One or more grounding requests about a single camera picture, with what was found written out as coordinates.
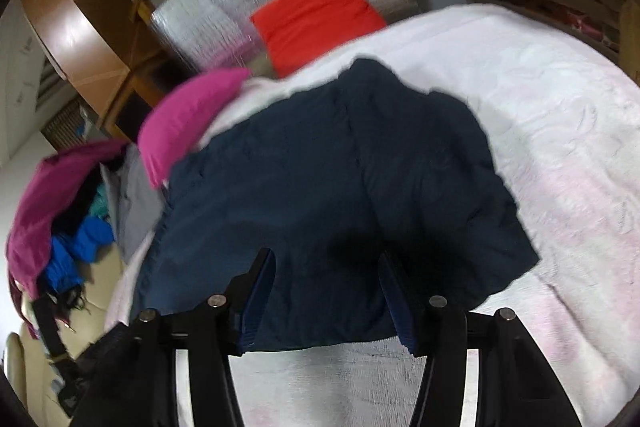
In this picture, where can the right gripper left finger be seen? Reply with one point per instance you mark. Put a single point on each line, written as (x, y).
(136, 374)

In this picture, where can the navy blue puffer jacket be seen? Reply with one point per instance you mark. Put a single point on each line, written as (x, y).
(333, 180)

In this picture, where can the blue garment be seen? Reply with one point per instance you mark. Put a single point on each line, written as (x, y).
(61, 273)

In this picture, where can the teal garment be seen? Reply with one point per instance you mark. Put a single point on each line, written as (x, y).
(99, 206)

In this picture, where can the purple velvet garment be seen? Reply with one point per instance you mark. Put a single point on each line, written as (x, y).
(55, 201)

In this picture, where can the grey garment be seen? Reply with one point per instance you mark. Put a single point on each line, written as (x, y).
(134, 206)

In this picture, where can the magenta pillow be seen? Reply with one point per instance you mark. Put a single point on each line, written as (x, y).
(177, 123)

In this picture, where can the red-orange pillow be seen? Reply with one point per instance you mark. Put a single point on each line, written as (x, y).
(296, 32)

